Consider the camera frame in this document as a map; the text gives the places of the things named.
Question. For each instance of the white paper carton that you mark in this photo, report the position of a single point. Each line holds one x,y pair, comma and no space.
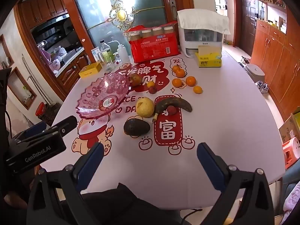
96,54

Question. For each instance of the red paper cup package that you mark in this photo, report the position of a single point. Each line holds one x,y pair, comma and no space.
152,49

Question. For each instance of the cardboard box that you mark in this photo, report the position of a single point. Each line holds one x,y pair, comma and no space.
289,129

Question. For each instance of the white plastic squeeze bottle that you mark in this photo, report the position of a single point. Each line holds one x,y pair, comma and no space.
123,56

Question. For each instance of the white towel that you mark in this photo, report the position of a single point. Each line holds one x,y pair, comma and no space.
204,20

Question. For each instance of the dark brown entry door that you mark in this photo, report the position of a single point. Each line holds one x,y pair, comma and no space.
246,28

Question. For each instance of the wooden framed wall niche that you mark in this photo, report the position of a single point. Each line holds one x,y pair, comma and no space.
22,88

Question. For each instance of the glass bottle with green label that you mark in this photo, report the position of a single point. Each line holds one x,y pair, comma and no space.
106,54

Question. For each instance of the white round stool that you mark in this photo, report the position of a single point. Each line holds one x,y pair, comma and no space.
255,72

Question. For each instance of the wooden upper kitchen cabinets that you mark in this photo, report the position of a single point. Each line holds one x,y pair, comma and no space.
44,7

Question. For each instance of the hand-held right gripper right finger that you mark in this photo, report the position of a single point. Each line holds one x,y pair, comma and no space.
208,161

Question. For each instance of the flat yellow box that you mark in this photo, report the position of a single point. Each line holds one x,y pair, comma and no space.
90,71

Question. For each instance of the yellowish mandarin orange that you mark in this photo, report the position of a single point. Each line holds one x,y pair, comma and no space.
150,84

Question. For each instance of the dark woven basket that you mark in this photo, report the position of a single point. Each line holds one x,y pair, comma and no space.
52,113

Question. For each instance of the white quilted cushion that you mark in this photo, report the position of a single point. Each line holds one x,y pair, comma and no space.
293,204

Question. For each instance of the white countertop appliance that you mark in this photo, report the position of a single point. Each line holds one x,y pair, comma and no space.
187,42

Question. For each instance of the red lychee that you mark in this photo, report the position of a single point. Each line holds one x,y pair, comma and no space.
171,110

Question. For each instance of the small glass jar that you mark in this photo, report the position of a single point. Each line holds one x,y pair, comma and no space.
116,57

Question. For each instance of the wooden sideboard cabinet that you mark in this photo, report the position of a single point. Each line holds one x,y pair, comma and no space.
274,58

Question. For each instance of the frosted glass door gold ornament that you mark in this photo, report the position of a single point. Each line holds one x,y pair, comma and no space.
93,9

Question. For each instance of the clear glass tumbler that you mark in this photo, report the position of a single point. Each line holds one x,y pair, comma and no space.
109,66

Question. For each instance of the pink plastic fruit bowl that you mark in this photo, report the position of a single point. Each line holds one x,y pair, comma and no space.
103,91

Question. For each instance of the small red fruit with stem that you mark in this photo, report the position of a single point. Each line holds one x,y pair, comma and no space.
152,90

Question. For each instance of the red container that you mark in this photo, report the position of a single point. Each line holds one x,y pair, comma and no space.
42,109

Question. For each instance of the yellow tissue box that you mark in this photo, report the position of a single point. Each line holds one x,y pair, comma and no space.
208,62

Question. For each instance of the red yellow apple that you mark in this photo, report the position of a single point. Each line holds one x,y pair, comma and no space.
136,79

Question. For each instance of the brown overripe banana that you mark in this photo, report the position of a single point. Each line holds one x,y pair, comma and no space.
178,104

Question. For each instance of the white shoe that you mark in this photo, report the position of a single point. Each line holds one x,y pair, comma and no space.
259,84
265,88

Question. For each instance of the person's black clothing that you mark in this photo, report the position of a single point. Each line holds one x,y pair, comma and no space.
131,204

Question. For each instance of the wooden lower kitchen cabinet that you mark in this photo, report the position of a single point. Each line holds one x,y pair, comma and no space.
70,73

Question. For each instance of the pink plastic stool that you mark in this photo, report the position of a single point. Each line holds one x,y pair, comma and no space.
291,150

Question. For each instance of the black range hood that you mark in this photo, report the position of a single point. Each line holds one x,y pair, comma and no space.
54,31

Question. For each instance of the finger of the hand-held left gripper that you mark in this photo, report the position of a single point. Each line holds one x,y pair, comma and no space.
69,121
35,128

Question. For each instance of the printed white red tablecloth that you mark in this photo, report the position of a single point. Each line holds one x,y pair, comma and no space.
211,121

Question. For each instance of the dark avocado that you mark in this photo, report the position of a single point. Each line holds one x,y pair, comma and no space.
137,127

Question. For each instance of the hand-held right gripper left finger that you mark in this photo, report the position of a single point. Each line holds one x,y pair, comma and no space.
90,161

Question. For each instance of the wooden wall shelf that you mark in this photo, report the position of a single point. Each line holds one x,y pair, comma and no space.
276,4

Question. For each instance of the chrome towel rail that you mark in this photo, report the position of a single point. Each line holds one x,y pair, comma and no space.
30,77

